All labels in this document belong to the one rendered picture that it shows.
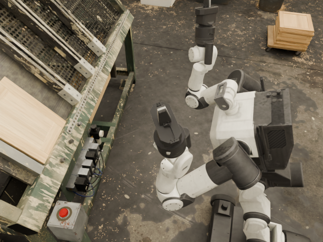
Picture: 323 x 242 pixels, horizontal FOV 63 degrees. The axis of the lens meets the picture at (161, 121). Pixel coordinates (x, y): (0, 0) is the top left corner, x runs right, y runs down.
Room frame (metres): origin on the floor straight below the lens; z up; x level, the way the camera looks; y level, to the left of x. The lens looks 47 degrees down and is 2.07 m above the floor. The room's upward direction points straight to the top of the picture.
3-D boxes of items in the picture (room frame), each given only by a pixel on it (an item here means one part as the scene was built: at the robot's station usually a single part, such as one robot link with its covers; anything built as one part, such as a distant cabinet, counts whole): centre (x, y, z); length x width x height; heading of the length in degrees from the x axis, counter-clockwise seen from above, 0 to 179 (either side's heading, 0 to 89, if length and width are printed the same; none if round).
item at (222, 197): (0.95, -0.49, 0.10); 0.20 x 0.05 x 0.20; 75
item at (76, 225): (0.50, 0.43, 0.84); 0.12 x 0.12 x 0.18; 83
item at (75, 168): (0.94, 0.44, 0.69); 0.50 x 0.14 x 0.24; 173
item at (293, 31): (3.48, -1.80, 0.20); 0.61 x 0.53 x 0.40; 165
